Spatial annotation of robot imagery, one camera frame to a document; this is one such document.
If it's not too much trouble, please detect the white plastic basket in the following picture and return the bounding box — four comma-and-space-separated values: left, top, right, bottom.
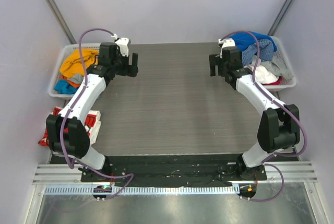
48, 42, 105, 101
249, 36, 297, 92

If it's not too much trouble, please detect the left white plastic basket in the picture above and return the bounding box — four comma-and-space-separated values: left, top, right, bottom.
48, 42, 105, 101

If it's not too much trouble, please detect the right aluminium corner post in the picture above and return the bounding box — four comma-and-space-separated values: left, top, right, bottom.
268, 0, 295, 36

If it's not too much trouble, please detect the slotted cable duct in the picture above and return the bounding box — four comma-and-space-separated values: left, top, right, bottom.
44, 184, 240, 195

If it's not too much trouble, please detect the orange shirt left basket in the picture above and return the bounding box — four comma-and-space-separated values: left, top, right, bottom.
59, 75, 81, 88

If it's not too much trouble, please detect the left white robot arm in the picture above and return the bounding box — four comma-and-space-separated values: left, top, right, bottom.
46, 38, 138, 176

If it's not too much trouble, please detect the right white plastic basket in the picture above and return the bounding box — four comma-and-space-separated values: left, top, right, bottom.
249, 36, 297, 92

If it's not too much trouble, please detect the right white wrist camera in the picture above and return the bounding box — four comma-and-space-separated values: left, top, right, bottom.
218, 38, 236, 58

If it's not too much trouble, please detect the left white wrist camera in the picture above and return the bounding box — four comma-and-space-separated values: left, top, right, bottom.
111, 34, 131, 57

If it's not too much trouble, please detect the aluminium rail frame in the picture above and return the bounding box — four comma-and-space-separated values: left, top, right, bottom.
33, 156, 317, 186

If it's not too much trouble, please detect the left aluminium corner post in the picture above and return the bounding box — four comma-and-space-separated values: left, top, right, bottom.
45, 0, 77, 44

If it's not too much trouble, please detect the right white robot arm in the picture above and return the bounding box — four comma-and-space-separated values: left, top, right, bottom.
209, 46, 300, 180

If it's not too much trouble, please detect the blue t-shirt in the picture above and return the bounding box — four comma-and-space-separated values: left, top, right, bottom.
229, 31, 277, 52

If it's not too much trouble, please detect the aluminium corner post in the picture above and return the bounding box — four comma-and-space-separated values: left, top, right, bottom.
45, 0, 77, 44
268, 0, 295, 36

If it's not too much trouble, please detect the yellow t-shirt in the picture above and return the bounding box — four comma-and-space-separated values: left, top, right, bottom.
59, 48, 99, 78

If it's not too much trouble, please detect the blue checkered cloth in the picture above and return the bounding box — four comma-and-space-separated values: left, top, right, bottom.
242, 39, 277, 66

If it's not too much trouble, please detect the grey shirt left basket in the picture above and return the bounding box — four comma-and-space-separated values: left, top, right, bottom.
67, 73, 84, 85

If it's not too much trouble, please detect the red shirt in basket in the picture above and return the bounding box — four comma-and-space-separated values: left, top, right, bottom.
263, 76, 282, 86

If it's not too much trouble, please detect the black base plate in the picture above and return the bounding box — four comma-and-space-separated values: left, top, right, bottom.
78, 154, 268, 186

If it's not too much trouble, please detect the white shirt in basket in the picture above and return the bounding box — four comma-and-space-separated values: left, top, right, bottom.
247, 65, 279, 84

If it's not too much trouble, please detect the teal t-shirt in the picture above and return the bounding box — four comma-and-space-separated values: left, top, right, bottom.
54, 79, 78, 95

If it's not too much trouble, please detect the grey t-shirt in basket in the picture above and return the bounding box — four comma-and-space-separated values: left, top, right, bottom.
257, 55, 294, 79

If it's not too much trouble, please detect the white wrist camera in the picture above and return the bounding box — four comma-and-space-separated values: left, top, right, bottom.
218, 38, 236, 58
111, 34, 131, 57

